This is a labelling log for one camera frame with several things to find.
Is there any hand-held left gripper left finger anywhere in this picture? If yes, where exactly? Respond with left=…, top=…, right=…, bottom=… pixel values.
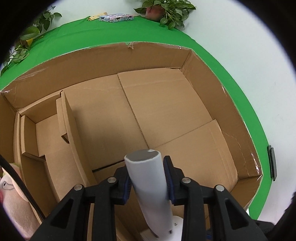
left=30, top=167, right=133, bottom=241

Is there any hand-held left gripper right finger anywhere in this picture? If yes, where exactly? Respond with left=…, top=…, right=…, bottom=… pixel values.
left=163, top=156, right=266, bottom=241

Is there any white cylindrical tube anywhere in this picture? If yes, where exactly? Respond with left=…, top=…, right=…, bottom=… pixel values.
left=124, top=149, right=185, bottom=241

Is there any large cardboard box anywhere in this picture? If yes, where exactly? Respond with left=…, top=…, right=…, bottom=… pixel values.
left=0, top=41, right=264, bottom=241

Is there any pink plush pig toy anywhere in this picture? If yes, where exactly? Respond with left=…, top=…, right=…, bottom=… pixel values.
left=0, top=162, right=41, bottom=240

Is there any black phone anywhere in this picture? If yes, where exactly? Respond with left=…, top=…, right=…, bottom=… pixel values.
left=267, top=145, right=278, bottom=181

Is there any green tablecloth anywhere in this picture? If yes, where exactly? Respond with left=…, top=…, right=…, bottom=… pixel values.
left=0, top=15, right=271, bottom=220

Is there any colourful flat box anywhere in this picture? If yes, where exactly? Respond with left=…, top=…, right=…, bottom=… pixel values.
left=99, top=13, right=134, bottom=24

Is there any potted plant in brown pot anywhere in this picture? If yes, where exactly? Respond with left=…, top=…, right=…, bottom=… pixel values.
left=134, top=0, right=196, bottom=30

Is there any yellow paper item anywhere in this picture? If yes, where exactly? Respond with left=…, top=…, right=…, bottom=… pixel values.
left=87, top=11, right=109, bottom=21

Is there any bushy potted green plant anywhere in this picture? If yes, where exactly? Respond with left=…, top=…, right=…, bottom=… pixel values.
left=0, top=6, right=62, bottom=77

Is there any black cable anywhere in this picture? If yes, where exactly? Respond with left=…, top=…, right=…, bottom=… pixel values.
left=0, top=154, right=45, bottom=220

